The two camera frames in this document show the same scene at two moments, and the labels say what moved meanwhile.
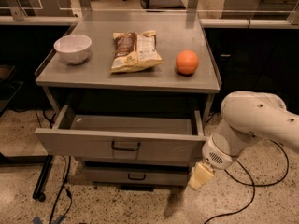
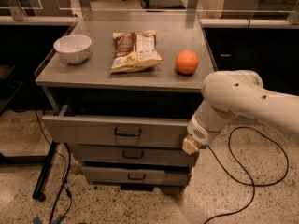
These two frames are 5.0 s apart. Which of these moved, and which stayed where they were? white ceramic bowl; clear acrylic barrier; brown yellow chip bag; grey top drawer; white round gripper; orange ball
Moved: grey top drawer; white round gripper
Stayed: orange ball; white ceramic bowl; brown yellow chip bag; clear acrylic barrier
